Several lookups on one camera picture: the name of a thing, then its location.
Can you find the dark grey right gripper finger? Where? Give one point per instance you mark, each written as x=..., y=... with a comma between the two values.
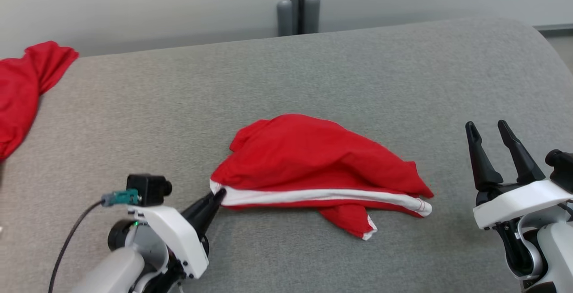
x=483, y=167
x=523, y=163

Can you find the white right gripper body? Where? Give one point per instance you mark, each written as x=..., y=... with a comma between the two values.
x=519, y=203

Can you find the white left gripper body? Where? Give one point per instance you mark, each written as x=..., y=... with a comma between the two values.
x=179, y=239

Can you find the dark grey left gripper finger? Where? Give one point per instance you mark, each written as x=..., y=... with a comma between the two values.
x=208, y=219
x=203, y=205

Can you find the red shorts with white stripe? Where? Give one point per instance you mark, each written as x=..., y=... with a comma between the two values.
x=313, y=159

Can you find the red T-shirt with white sleeves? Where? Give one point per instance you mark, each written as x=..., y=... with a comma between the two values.
x=22, y=87

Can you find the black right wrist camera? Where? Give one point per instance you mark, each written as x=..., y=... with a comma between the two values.
x=562, y=170

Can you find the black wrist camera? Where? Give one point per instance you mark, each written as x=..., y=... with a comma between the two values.
x=562, y=170
x=147, y=189

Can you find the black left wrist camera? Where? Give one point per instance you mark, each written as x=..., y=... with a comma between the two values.
x=147, y=189

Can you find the grey cylindrical post foot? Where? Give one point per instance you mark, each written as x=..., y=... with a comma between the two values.
x=312, y=13
x=284, y=18

